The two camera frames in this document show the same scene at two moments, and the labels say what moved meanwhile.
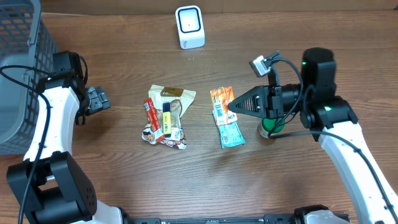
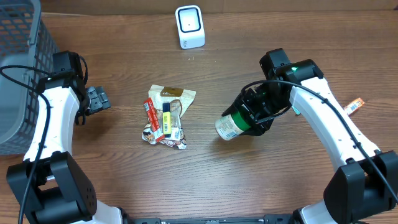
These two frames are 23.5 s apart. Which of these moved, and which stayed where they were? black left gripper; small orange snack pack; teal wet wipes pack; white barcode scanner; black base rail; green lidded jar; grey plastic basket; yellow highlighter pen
Moved: small orange snack pack; teal wet wipes pack; green lidded jar
Stayed: black base rail; grey plastic basket; white barcode scanner; yellow highlighter pen; black left gripper
